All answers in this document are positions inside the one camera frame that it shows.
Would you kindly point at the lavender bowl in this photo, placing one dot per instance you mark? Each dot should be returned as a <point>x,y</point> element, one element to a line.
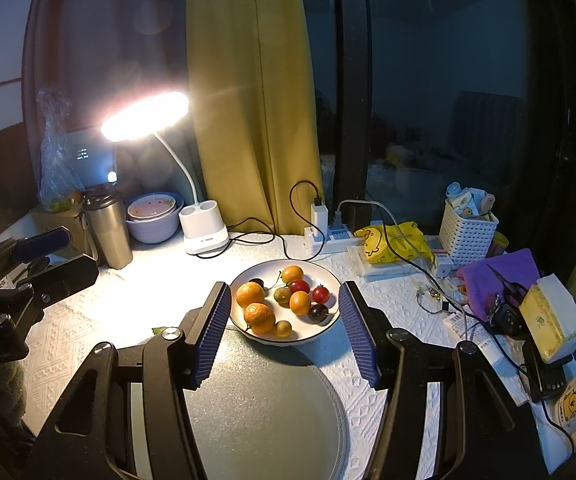
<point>153,232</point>

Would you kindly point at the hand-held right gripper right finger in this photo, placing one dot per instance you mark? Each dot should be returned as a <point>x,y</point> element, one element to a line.
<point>360,335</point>

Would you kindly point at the green leaf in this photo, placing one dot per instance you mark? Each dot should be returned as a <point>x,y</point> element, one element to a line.
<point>158,330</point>

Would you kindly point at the steel thermos tumbler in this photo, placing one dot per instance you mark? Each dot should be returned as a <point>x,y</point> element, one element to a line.
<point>110,235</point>

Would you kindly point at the small orange with stem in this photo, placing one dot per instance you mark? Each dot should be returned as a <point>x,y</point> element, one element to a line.
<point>292,274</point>

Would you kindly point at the small packets in basket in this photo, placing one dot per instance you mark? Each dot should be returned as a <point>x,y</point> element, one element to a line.
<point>468,197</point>

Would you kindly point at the large orange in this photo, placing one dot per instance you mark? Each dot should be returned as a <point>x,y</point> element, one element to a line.
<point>250,294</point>

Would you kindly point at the black scissors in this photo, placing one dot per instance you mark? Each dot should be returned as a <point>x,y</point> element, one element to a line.
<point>510,287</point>

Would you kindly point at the white wall charger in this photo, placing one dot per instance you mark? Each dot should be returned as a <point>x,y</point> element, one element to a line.
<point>318,214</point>

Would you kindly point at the black power adapter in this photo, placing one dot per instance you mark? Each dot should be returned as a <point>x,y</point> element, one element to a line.
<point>355,215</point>

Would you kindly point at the white perforated basket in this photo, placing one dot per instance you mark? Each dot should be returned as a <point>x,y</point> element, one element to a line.
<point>468,235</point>

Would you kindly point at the orange tangerine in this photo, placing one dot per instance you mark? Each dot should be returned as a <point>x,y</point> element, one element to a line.
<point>259,317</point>

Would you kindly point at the white power strip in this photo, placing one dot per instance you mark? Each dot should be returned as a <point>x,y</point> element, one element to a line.
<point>333,245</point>

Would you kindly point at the black key fob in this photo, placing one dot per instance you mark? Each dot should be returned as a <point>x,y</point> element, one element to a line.
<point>508,320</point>

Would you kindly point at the purple cloth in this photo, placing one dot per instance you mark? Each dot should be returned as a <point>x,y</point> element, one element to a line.
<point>498,275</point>

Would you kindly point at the white appliance with display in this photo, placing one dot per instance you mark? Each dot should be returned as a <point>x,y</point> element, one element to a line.
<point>90,155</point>

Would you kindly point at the yellow-green tomato front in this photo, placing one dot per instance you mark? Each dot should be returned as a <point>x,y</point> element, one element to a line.
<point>283,329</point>

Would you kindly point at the black handheld device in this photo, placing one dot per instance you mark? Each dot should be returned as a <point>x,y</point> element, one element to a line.
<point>543,375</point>

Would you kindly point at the white desk lamp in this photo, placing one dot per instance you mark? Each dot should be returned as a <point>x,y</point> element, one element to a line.
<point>203,237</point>

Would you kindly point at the dark purple cherry tomato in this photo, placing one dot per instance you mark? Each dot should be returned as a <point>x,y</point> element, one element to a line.
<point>318,313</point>

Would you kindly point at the yellow cup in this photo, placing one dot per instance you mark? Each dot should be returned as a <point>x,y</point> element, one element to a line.
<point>500,246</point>

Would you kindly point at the black window frame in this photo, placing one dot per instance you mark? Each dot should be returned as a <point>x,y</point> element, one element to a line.
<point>353,85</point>

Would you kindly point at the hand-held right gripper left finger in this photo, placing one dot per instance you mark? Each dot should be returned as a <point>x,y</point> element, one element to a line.
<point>213,335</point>

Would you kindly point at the clear plastic bag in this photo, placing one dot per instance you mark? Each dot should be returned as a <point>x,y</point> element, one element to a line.
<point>55,170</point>

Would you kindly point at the yellow curtain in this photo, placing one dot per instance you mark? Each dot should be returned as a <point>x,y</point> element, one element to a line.
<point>253,100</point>

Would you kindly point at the yellow duck print packet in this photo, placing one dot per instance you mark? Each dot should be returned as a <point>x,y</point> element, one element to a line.
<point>393,245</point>

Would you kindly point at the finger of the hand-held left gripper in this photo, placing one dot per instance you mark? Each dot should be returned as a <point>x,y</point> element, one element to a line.
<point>68,275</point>
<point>43,241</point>

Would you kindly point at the small red cherry tomato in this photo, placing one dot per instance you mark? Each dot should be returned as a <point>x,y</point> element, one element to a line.
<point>320,293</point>

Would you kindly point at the yellow tissue box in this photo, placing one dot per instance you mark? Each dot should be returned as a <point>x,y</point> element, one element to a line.
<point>555,320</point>

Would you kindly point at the large red tomato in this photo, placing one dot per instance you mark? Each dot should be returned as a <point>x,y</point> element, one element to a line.
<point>299,286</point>

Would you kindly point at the cream bowl with pink inside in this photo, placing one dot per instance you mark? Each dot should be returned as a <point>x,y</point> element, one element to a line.
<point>150,207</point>

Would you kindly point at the yellow-green kumquat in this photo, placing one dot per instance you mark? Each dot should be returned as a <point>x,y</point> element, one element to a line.
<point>282,295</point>

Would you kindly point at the white plate with dark rim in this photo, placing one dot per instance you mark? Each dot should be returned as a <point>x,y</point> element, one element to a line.
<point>325,277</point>

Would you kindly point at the grey-green plate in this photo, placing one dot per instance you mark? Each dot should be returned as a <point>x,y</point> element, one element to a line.
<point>268,410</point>

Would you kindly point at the white paper tag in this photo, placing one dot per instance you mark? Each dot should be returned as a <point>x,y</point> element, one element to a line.
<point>460,322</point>

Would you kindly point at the white flat box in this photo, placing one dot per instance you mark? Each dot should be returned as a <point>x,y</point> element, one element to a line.
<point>383,271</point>

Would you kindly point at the brown box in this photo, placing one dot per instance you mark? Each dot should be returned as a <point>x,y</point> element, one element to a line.
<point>63,232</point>

